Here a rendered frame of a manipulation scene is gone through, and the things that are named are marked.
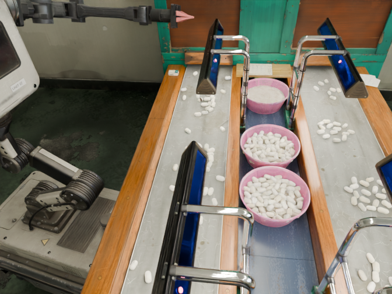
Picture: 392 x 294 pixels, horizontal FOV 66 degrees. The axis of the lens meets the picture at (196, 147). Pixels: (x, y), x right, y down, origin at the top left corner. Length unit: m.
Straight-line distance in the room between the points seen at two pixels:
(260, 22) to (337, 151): 0.88
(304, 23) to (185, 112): 0.86
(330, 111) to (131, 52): 2.01
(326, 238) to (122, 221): 0.71
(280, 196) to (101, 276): 0.70
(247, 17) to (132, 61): 1.55
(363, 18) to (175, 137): 1.23
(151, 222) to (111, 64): 2.31
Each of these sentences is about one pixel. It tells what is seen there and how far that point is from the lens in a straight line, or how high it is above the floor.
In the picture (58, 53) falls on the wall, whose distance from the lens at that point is 3.46.
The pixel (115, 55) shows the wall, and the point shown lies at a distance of 3.18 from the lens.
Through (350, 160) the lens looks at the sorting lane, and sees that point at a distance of 1.46.
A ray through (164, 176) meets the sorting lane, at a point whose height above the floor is 0.74.
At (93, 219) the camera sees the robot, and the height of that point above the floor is 0.48.
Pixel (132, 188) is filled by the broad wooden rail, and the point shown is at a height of 0.76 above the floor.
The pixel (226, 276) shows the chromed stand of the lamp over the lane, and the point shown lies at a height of 1.12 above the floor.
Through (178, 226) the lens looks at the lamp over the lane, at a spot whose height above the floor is 1.11.
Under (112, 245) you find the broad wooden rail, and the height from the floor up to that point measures 0.76.
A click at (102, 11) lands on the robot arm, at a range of 1.66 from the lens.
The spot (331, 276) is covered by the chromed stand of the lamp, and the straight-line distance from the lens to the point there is 0.97.
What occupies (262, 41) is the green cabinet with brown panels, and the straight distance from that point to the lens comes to 1.96.
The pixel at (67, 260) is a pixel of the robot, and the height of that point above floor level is 0.47.
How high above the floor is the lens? 1.69
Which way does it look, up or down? 43 degrees down
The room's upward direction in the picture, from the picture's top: 4 degrees counter-clockwise
